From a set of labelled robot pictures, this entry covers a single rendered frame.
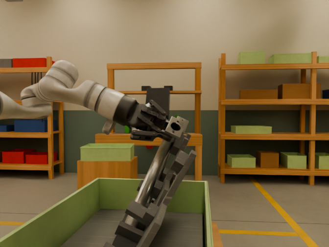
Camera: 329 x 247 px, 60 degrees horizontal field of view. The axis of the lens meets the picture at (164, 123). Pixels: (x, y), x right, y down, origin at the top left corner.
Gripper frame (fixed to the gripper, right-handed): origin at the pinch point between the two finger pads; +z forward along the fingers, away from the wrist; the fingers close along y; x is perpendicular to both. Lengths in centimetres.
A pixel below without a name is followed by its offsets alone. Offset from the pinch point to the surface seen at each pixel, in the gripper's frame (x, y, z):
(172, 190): -5.4, -18.6, 5.2
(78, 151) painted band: 449, 241, -144
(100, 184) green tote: 45.0, 0.8, -15.0
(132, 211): 1.1, -23.1, 0.0
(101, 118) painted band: 391, 295, -127
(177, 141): 2.8, 0.3, 3.2
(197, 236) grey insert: 24.1, -11.4, 20.2
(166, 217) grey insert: 37.2, -3.7, 11.7
